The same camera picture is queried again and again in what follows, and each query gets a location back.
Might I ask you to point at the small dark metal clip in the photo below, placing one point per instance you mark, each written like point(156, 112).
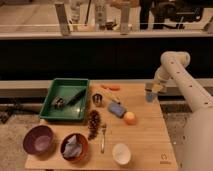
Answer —
point(58, 103)

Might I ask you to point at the silver fork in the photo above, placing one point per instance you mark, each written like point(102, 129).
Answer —
point(104, 126)

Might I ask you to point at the white plastic cup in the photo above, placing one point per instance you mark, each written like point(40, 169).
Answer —
point(121, 154)

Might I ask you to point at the small metal cup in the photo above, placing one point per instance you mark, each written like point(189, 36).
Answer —
point(97, 99)

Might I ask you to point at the purple bowl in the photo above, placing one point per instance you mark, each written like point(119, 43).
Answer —
point(38, 140)

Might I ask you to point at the green plastic tray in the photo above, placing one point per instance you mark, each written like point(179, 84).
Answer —
point(65, 88)

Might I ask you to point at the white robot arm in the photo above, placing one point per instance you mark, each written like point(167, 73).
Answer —
point(198, 142)

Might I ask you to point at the black marker pen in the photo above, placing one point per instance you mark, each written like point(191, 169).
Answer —
point(76, 97)

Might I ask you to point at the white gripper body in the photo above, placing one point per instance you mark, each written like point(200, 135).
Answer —
point(156, 86)

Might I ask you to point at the dark grape bunch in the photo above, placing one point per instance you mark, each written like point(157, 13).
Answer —
point(94, 121)

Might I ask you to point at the blue eraser sponge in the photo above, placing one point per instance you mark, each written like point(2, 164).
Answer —
point(116, 109)

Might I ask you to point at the grey crumpled cloth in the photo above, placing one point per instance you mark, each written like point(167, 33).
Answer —
point(72, 148)

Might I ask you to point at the orange fruit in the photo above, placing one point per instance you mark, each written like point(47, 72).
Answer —
point(129, 118)

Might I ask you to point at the orange carrot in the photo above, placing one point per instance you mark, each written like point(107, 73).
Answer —
point(110, 87)

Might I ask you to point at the red bowl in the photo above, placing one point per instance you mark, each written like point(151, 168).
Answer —
point(81, 139)

